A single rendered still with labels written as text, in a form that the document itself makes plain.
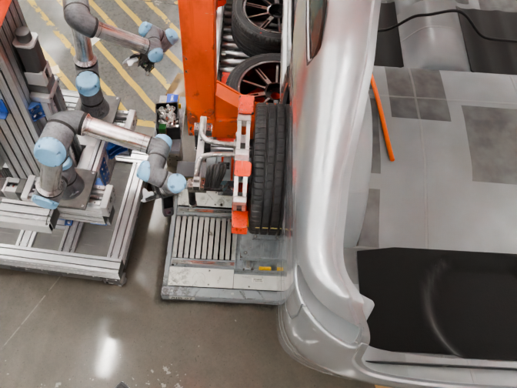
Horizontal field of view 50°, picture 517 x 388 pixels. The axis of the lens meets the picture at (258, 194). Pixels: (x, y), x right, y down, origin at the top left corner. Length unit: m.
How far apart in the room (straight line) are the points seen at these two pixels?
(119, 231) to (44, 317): 0.65
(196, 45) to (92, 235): 1.31
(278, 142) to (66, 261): 1.48
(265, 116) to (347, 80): 0.75
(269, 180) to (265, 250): 0.87
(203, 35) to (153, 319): 1.64
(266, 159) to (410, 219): 0.73
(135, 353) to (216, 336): 0.47
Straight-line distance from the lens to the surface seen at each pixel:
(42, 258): 3.41
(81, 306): 3.49
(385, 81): 3.08
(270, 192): 2.51
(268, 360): 3.30
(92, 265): 3.33
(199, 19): 2.70
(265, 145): 2.51
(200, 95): 3.07
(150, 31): 2.93
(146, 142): 2.31
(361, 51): 2.00
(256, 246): 3.30
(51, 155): 2.28
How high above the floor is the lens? 3.18
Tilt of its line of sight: 58 degrees down
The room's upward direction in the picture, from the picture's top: 6 degrees clockwise
